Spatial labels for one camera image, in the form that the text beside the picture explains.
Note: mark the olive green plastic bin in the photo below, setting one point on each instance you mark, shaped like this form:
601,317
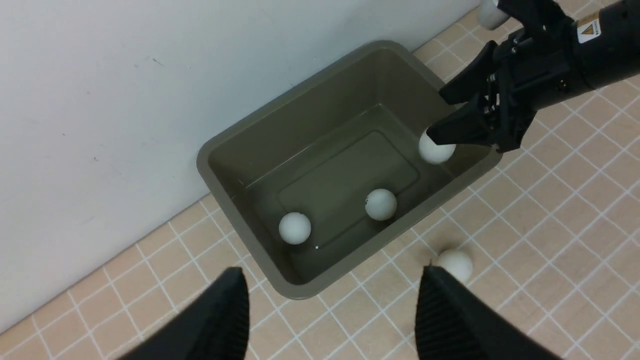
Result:
319,149

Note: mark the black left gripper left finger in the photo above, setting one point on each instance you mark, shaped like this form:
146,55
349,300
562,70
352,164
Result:
216,326

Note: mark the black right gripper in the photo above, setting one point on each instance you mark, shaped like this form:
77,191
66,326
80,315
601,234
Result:
515,80

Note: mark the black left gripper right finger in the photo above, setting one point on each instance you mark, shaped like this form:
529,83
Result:
451,323

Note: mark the white ball with red logo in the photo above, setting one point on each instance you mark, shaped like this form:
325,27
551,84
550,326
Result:
381,204

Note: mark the orange checkered tablecloth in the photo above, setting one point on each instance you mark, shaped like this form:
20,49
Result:
552,231

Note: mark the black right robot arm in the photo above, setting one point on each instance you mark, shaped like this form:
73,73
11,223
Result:
616,31

